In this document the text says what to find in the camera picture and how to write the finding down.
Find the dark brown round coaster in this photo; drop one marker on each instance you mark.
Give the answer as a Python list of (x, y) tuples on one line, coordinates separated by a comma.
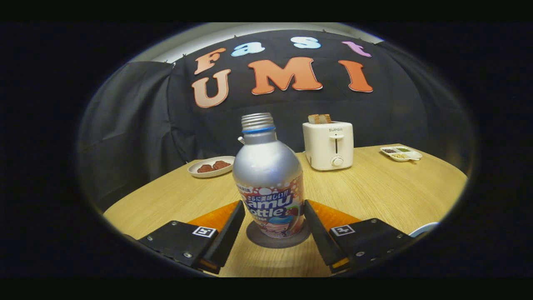
[(279, 242)]

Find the white divided dish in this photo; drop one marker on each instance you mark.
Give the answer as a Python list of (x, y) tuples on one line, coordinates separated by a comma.
[(412, 155)]

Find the wooden table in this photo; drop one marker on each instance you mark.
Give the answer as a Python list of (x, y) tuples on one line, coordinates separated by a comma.
[(374, 187)]

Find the small metal spoon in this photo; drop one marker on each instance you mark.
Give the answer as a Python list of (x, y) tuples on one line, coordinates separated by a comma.
[(241, 140)]

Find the white plate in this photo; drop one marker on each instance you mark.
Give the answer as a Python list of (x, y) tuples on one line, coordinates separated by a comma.
[(195, 171)]

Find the black backdrop cloth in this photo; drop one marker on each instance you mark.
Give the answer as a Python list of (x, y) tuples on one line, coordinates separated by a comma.
[(145, 125)]

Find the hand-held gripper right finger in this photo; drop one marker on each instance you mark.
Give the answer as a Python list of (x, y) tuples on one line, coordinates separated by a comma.
[(318, 237)]

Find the brown food piece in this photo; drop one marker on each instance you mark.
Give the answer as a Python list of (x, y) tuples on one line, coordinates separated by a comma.
[(205, 168), (221, 165)]

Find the toast slice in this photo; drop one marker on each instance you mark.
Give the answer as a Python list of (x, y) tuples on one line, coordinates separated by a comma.
[(314, 119), (326, 118)]

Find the white cup with blue inside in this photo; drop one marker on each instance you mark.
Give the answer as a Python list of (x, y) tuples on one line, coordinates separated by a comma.
[(422, 229)]

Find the silver juice bottle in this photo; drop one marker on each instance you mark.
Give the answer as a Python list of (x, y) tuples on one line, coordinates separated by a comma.
[(268, 171)]

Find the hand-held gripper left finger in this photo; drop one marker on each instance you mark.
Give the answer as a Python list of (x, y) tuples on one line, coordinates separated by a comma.
[(227, 237)]

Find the white toaster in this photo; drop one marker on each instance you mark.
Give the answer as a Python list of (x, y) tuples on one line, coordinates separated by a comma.
[(320, 146)]

